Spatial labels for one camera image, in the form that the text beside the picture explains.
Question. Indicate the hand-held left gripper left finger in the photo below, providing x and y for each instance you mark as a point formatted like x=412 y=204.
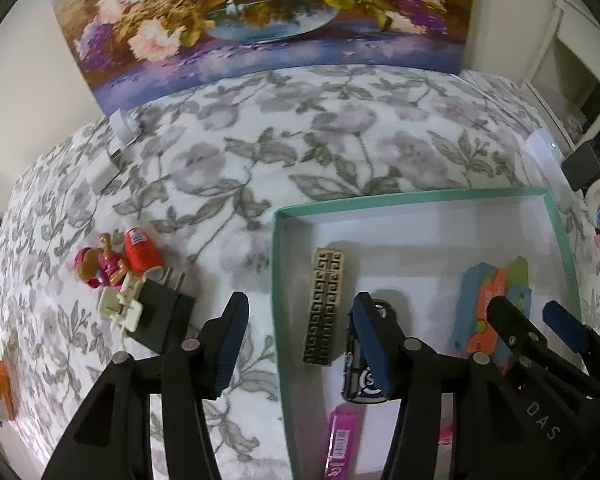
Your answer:
x=227 y=355

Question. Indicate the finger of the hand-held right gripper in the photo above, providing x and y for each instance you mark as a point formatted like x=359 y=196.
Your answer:
x=510 y=325
x=562 y=325

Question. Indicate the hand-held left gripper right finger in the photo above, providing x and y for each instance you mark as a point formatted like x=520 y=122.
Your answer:
x=375 y=355

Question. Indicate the blue and orange toy gun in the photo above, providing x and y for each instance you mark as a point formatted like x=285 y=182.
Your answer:
x=472 y=305

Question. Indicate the black cube charger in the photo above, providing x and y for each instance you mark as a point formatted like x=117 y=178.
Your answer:
x=160 y=316

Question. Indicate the magenta packet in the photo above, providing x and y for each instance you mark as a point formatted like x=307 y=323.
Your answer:
x=340 y=440

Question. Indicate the teal cardboard box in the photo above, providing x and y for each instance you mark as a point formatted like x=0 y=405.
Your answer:
x=405 y=245

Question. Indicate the cream hair claw clip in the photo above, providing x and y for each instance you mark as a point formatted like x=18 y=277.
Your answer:
x=120 y=307

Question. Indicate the red tube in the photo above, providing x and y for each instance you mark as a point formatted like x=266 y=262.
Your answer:
x=141 y=255

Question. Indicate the brown dog toy figure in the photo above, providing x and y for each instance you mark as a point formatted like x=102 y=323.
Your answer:
x=97 y=267

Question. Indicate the white charger block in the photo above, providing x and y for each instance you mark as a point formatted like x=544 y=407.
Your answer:
x=105 y=172

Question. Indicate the white power strip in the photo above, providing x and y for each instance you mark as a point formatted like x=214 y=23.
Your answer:
x=542 y=145

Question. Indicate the grey floral bed sheet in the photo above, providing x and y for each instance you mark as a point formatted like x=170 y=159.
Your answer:
x=280 y=150

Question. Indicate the white chair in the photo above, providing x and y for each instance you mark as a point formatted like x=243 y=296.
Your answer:
x=575 y=25

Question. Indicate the flower painting poster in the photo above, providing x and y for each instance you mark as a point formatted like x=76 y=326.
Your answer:
x=255 y=10

